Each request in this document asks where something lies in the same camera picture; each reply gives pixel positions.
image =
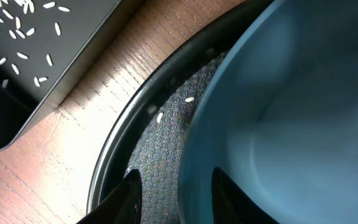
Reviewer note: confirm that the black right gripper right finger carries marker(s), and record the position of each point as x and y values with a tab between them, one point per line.
231	205

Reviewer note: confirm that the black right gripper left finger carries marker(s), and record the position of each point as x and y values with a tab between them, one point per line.
123	205

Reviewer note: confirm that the dark blue plate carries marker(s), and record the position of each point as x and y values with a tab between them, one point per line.
280	118

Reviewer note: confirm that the pile of white rice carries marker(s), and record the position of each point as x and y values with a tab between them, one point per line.
34	42

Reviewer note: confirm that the round black tray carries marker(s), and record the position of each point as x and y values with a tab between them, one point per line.
150	133

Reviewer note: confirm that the black rectangular tray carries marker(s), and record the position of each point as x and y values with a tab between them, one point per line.
94	25

